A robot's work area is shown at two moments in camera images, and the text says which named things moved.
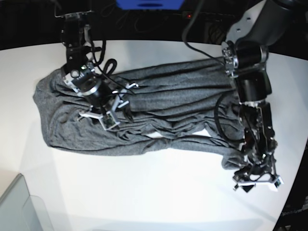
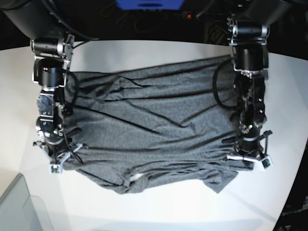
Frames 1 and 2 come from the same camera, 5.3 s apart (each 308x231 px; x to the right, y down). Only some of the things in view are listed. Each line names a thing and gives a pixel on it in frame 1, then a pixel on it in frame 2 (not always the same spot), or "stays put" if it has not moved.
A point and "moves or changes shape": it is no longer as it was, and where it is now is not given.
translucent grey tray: x=19 y=211 stays put
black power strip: x=203 y=16 stays put
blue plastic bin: x=150 y=5 stays put
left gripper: x=105 y=101 → x=58 y=149
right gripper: x=252 y=173 → x=251 y=145
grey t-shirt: x=177 y=104 moves or changes shape
